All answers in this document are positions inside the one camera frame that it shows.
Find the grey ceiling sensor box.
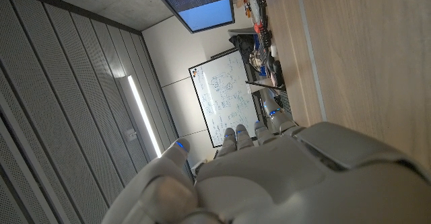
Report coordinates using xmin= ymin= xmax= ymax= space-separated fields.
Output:
xmin=124 ymin=128 xmax=138 ymax=143

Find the black computer monitor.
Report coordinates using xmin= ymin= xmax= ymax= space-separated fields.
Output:
xmin=147 ymin=0 xmax=236 ymax=34

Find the black jacket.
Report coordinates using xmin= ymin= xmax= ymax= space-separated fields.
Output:
xmin=228 ymin=34 xmax=255 ymax=65

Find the small black keyboard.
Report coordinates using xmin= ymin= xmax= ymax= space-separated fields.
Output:
xmin=259 ymin=25 xmax=273 ymax=50

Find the long ceiling light strip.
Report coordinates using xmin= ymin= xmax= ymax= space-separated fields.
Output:
xmin=127 ymin=75 xmax=162 ymax=159

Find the whiteboard with black frame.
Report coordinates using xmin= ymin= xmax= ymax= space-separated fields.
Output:
xmin=188 ymin=48 xmax=260 ymax=149

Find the dark laptop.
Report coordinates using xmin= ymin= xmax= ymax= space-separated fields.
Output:
xmin=244 ymin=80 xmax=287 ymax=91

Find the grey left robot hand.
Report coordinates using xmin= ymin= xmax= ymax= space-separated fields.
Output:
xmin=100 ymin=98 xmax=431 ymax=224

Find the large black keyboard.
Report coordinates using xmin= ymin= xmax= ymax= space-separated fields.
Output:
xmin=278 ymin=89 xmax=293 ymax=114

